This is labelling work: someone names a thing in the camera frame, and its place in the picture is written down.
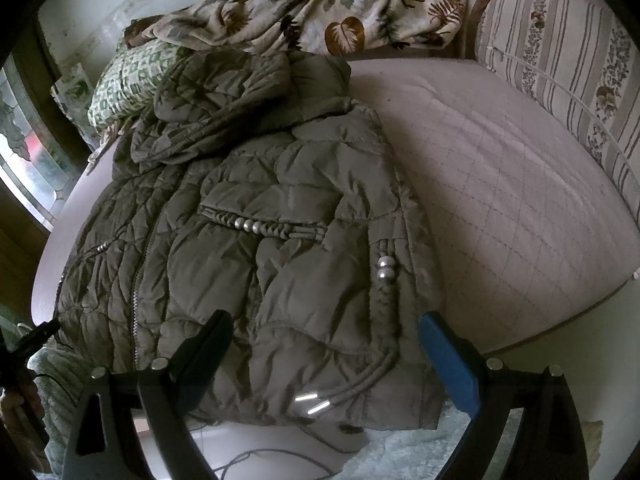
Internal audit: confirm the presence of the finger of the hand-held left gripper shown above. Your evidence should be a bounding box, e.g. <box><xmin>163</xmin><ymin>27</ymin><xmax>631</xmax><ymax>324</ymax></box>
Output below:
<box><xmin>19</xmin><ymin>320</ymin><xmax>62</xmax><ymax>357</ymax></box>

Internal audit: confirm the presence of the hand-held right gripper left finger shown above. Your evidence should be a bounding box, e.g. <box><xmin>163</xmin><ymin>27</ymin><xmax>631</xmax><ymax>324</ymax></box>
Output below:
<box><xmin>62</xmin><ymin>309</ymin><xmax>233</xmax><ymax>480</ymax></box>

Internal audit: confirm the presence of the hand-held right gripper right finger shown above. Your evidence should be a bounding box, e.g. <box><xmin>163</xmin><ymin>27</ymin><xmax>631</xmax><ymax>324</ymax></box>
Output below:
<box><xmin>418</xmin><ymin>310</ymin><xmax>588</xmax><ymax>480</ymax></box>

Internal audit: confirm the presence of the olive quilted hooded jacket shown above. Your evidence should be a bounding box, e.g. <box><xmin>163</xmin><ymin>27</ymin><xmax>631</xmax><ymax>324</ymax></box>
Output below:
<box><xmin>52</xmin><ymin>50</ymin><xmax>447</xmax><ymax>435</ymax></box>

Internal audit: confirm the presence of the person's left hand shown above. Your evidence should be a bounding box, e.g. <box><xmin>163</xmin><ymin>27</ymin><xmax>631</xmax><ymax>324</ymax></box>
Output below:
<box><xmin>0</xmin><ymin>387</ymin><xmax>38</xmax><ymax>443</ymax></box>

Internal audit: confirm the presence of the pink sofa bed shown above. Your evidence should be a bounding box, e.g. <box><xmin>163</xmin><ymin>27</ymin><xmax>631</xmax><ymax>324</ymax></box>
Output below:
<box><xmin>30</xmin><ymin>0</ymin><xmax>640</xmax><ymax>463</ymax></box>

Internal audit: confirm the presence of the stained glass window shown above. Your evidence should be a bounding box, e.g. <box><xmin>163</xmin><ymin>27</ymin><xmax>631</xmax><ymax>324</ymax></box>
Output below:
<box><xmin>0</xmin><ymin>55</ymin><xmax>68</xmax><ymax>233</ymax></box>

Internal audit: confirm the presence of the small leaf-print pillow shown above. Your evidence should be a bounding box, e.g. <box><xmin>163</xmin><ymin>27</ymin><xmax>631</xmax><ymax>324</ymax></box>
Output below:
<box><xmin>50</xmin><ymin>62</ymin><xmax>103</xmax><ymax>148</ymax></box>

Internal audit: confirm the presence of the green patterned pillow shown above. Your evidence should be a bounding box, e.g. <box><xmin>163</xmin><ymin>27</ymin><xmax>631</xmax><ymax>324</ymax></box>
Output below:
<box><xmin>87</xmin><ymin>40</ymin><xmax>193</xmax><ymax>132</ymax></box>

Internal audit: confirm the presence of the striped floral cushion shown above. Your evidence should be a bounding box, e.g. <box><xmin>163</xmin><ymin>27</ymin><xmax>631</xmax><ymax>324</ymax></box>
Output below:
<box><xmin>474</xmin><ymin>0</ymin><xmax>640</xmax><ymax>222</ymax></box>

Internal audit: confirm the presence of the leaf-print blanket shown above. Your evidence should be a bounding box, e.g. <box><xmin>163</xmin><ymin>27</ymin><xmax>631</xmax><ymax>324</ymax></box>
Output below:
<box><xmin>125</xmin><ymin>0</ymin><xmax>469</xmax><ymax>59</ymax></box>

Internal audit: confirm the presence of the grey floor cable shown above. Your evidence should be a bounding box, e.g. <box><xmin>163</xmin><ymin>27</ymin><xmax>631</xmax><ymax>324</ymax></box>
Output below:
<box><xmin>212</xmin><ymin>447</ymin><xmax>343</xmax><ymax>480</ymax></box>

